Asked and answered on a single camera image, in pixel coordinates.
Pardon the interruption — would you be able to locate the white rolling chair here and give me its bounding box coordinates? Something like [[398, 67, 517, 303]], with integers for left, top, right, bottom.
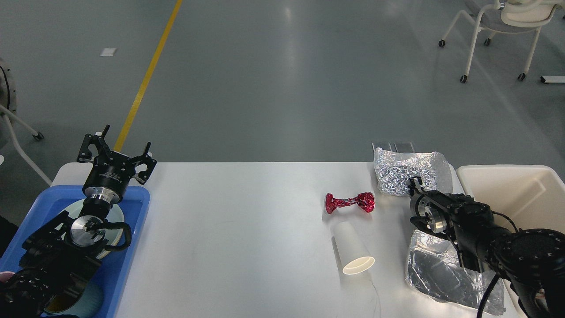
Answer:
[[438, 0, 564, 84]]

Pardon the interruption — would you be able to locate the white bar on floor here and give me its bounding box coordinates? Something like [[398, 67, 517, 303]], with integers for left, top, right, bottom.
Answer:
[[539, 75, 565, 84]]

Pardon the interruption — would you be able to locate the white chair left edge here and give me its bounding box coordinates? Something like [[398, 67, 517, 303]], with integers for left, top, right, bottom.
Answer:
[[0, 59, 52, 186]]

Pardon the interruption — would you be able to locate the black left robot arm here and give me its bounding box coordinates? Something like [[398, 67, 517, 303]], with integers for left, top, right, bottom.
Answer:
[[1, 125, 157, 318]]

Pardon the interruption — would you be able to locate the red foil candy wrapper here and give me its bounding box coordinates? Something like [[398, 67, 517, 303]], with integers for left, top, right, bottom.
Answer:
[[324, 193, 376, 215]]

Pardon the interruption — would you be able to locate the grey floor plate left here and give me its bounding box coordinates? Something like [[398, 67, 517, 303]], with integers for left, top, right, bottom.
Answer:
[[372, 142, 393, 151]]

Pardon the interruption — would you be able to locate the aluminium foil tray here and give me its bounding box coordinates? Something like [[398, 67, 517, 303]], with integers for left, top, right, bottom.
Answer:
[[405, 230, 495, 309]]

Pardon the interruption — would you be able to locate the white paper cup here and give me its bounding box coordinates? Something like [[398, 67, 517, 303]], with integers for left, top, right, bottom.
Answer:
[[333, 221, 375, 275]]

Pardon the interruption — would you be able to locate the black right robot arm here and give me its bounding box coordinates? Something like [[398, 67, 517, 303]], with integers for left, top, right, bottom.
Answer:
[[406, 176, 565, 318]]

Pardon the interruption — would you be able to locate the pink mug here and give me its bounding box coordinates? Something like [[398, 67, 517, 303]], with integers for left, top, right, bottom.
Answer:
[[0, 271, 15, 283]]

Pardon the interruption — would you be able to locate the cream plastic bin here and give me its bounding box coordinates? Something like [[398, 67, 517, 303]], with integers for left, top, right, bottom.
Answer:
[[456, 165, 565, 310]]

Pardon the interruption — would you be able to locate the grey floor plate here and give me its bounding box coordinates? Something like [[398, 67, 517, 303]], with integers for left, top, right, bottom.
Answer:
[[372, 142, 393, 151], [394, 141, 416, 153]]

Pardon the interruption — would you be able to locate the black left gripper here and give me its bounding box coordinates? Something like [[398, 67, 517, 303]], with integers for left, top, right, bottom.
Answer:
[[77, 125, 157, 204]]

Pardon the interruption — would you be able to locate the white floor tag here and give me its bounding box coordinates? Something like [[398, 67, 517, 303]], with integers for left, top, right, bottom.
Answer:
[[100, 48, 117, 57]]

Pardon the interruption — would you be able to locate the aluminium foil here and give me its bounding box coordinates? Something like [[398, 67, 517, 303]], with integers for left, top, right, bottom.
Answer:
[[373, 148, 453, 197]]

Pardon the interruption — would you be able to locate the grey floor plate right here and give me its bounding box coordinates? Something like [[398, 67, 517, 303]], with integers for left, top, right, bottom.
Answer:
[[394, 141, 416, 153]]

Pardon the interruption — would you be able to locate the green plate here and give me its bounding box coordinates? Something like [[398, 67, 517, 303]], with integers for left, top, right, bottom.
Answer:
[[64, 199, 124, 259]]

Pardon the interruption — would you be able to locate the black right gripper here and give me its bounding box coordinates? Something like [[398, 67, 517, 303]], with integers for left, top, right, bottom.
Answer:
[[408, 176, 451, 235]]

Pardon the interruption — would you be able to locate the blue plastic tray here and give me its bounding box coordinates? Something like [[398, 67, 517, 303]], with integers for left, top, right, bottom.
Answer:
[[0, 185, 151, 318]]

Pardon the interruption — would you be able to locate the teal mug yellow inside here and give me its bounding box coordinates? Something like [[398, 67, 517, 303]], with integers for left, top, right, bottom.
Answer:
[[44, 281, 104, 318]]

